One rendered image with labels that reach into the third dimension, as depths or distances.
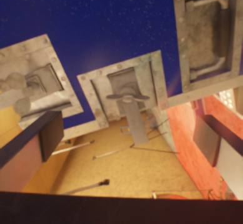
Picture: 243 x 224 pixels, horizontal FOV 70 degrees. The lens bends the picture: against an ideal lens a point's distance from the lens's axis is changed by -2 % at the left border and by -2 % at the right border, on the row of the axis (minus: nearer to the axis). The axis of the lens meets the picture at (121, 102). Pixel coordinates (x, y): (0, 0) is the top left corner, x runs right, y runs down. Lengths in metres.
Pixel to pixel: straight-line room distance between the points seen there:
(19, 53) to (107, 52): 0.12
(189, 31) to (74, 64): 0.18
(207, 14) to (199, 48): 0.05
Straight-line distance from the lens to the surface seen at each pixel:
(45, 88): 0.29
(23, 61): 0.29
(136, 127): 0.27
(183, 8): 0.27
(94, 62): 0.26
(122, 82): 0.28
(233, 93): 1.42
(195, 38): 0.31
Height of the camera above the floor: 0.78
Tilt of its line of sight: 1 degrees up
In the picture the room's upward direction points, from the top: 107 degrees counter-clockwise
